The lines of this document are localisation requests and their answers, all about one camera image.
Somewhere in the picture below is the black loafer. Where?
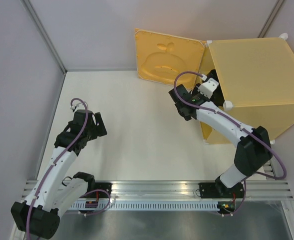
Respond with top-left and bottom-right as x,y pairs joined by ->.
207,69 -> 219,82

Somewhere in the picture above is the yellow cabinet door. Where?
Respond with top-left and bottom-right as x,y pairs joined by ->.
134,28 -> 206,85

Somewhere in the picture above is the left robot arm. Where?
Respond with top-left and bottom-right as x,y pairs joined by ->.
10,109 -> 107,240

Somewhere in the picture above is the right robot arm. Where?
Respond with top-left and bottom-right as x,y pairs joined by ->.
169,84 -> 273,198

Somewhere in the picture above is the yellow plastic shoe cabinet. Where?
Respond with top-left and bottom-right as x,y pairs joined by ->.
199,37 -> 294,140

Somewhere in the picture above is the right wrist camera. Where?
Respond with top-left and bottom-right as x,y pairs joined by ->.
198,77 -> 220,99

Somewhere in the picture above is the white slotted cable duct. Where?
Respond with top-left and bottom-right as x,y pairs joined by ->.
69,200 -> 220,212

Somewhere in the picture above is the aluminium mounting rail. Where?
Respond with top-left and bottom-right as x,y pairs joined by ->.
21,159 -> 294,202

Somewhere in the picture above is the right aluminium corner post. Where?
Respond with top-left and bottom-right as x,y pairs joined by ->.
257,0 -> 286,39

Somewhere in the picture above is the aluminium corner post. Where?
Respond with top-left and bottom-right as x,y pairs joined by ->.
257,0 -> 286,39
20,0 -> 67,76

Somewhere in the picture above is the left aluminium corner post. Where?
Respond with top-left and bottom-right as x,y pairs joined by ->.
20,0 -> 67,76

